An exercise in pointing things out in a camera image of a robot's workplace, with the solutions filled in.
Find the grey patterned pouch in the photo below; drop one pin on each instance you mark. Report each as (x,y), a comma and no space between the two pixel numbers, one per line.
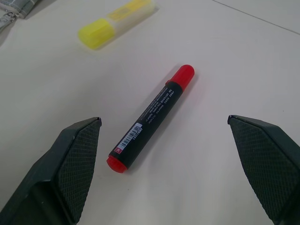
(14,10)

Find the red and black marker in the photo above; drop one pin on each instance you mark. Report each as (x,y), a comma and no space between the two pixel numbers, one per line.
(152,117)

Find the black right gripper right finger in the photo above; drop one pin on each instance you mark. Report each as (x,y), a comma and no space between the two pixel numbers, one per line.
(269,161)

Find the yellow highlighter pen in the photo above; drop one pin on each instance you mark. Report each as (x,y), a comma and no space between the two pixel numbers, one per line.
(112,24)

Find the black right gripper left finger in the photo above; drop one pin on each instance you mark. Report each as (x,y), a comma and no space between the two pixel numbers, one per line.
(58,168)

